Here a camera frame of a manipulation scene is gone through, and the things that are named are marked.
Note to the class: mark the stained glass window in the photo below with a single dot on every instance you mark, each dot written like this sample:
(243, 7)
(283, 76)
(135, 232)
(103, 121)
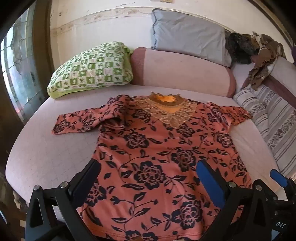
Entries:
(20, 69)

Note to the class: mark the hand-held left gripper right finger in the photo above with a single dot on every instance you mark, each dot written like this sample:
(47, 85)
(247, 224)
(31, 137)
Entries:
(209, 183)

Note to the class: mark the orange floral shirt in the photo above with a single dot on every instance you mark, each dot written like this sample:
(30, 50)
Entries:
(150, 162)

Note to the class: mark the grey pillow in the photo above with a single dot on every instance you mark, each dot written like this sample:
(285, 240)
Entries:
(189, 34)

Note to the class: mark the green checked pillow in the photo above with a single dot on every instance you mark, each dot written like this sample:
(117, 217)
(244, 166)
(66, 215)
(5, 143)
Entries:
(92, 67)

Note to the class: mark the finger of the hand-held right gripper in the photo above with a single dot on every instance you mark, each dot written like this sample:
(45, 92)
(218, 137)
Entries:
(278, 178)

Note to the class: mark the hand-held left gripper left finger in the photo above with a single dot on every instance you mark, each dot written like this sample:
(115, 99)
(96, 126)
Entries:
(85, 183)

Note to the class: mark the striped folded blanket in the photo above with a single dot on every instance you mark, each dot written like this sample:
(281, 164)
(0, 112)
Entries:
(272, 115)

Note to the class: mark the dark cloth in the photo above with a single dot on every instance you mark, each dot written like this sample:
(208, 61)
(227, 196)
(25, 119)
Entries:
(238, 48)

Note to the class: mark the brown cloth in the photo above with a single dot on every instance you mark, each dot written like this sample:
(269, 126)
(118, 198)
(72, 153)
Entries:
(261, 69)

